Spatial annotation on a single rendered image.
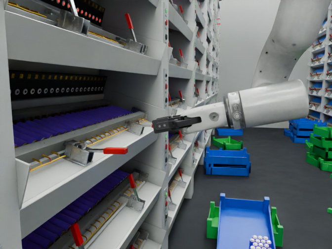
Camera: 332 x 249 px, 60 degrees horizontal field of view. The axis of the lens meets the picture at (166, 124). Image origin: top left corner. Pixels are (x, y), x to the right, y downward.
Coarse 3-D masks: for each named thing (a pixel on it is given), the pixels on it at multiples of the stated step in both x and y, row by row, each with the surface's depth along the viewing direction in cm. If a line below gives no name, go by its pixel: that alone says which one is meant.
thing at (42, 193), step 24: (72, 96) 70; (96, 96) 82; (120, 96) 89; (96, 144) 54; (120, 144) 59; (144, 144) 74; (24, 168) 28; (48, 168) 39; (72, 168) 42; (96, 168) 46; (24, 192) 29; (48, 192) 34; (72, 192) 40; (24, 216) 30; (48, 216) 36
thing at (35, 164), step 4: (140, 120) 83; (144, 120) 86; (124, 128) 70; (112, 132) 63; (116, 132) 65; (104, 136) 59; (92, 140) 54; (96, 140) 56; (88, 144) 53; (60, 152) 44; (64, 152) 45; (48, 156) 42; (52, 156) 42; (56, 156) 43; (60, 156) 44; (40, 160) 40; (44, 160) 40; (48, 160) 41; (32, 164) 38; (36, 164) 38; (40, 164) 39
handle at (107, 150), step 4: (84, 144) 44; (84, 148) 44; (104, 148) 43; (108, 148) 43; (112, 148) 43; (116, 148) 43; (120, 148) 43; (124, 148) 43; (96, 152) 44; (100, 152) 43; (104, 152) 43; (108, 152) 43; (112, 152) 43; (116, 152) 43; (120, 152) 43; (124, 152) 42
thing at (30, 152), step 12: (120, 120) 68; (72, 132) 49; (84, 132) 51; (96, 132) 56; (108, 132) 60; (36, 144) 40; (48, 144) 41; (60, 144) 44; (24, 156) 36; (36, 156) 39; (36, 168) 37
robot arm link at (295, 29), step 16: (288, 0) 54; (304, 0) 52; (320, 0) 52; (288, 16) 54; (304, 16) 53; (320, 16) 53; (272, 32) 58; (288, 32) 55; (304, 32) 54; (272, 48) 62; (288, 48) 58; (304, 48) 57; (272, 64) 66; (288, 64) 65; (256, 80) 69; (272, 80) 68
